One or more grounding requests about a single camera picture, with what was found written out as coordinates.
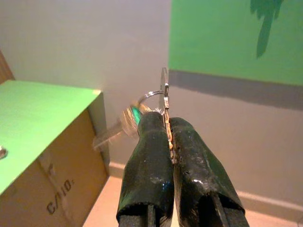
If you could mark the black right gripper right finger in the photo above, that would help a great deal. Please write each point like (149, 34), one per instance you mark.
(201, 179)

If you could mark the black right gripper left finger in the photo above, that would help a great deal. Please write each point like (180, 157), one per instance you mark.
(149, 170)

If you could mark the key bunch with green key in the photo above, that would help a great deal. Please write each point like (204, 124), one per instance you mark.
(166, 94)

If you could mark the brown cardboard box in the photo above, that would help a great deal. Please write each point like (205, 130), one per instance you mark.
(71, 165)

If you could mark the brown wooden door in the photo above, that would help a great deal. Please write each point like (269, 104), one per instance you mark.
(3, 71)

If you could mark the green wall board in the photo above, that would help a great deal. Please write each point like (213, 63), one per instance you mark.
(213, 35)

